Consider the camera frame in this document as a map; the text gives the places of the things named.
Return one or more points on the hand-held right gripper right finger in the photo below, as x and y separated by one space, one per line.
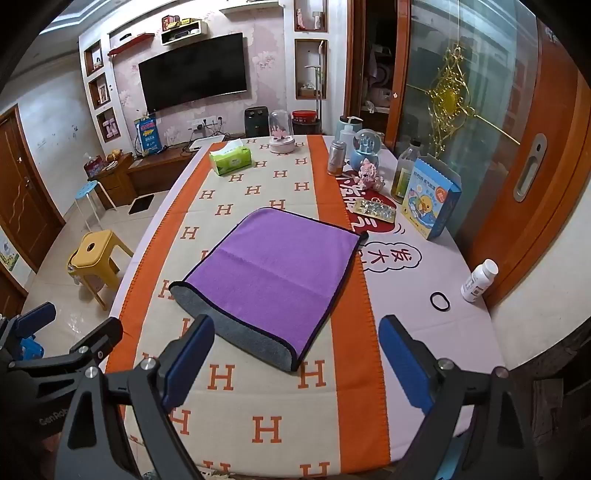
406 364

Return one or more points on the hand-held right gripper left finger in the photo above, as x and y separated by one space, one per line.
187 360

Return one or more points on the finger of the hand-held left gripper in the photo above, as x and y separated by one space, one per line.
37 318
94 344

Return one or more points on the purple towel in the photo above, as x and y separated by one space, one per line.
277 267

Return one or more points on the white cartoon print tablecloth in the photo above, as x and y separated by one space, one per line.
415 286

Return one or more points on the yellow plastic stool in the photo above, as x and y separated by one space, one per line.
97 251

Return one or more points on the white pill bottle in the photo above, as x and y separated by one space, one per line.
478 282

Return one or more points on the brown wooden door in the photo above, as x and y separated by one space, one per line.
25 194

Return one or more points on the blue round stool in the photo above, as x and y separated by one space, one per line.
87 188

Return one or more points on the black floor scale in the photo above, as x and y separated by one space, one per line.
141 204

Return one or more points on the pill blister pack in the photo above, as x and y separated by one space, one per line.
376 211

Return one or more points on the blue duck print carton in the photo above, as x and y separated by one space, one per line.
427 207

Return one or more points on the red gift bag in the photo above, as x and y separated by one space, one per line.
94 167

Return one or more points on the wooden television cabinet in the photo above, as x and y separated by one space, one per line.
147 168

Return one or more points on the glass oil bottle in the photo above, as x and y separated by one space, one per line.
404 177

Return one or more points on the orange patterned blanket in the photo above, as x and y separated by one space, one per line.
277 194

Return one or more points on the pink toy figure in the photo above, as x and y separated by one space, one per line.
371 174

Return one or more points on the green tissue box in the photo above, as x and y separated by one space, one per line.
231 159

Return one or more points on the blue rice bag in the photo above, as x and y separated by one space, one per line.
147 136

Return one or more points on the metal drink can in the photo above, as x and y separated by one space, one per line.
336 159

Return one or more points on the white set-top box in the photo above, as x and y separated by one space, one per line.
203 143

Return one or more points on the blue snow globe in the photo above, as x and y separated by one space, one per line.
364 147

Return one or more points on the white pump dispenser bottle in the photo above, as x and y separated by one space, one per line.
347 131

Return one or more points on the glass dome ornament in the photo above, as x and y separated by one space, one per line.
281 134

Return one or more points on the red round tin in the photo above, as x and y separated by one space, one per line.
304 122

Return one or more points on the gold hanging ornament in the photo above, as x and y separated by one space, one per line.
450 97

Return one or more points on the orange glass sliding door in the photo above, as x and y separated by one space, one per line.
545 115

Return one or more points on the black television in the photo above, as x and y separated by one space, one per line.
194 74

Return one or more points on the white upright mop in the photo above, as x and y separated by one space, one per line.
317 83

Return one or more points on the red wall shelf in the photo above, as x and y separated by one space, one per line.
131 45

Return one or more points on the white wall shelf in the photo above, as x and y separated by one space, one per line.
182 38

